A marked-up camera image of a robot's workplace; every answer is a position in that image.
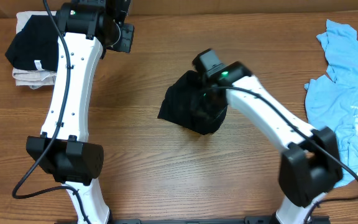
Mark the folded white garment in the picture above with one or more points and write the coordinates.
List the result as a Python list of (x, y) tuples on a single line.
[(34, 79)]

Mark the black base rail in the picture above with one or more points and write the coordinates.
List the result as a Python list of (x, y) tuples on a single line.
[(246, 220)]

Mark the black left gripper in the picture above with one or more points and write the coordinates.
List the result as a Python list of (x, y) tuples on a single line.
[(125, 45)]

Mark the light blue t-shirt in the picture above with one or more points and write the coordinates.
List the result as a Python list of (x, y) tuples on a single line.
[(332, 99)]

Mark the black t-shirt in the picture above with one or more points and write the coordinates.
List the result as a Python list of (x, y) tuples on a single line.
[(185, 105)]

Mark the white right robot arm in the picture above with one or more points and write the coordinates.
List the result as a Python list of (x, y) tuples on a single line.
[(308, 167)]

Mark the folded black garment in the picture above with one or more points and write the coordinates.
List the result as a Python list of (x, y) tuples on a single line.
[(35, 47)]

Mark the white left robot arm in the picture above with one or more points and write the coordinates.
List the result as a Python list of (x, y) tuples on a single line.
[(86, 30)]

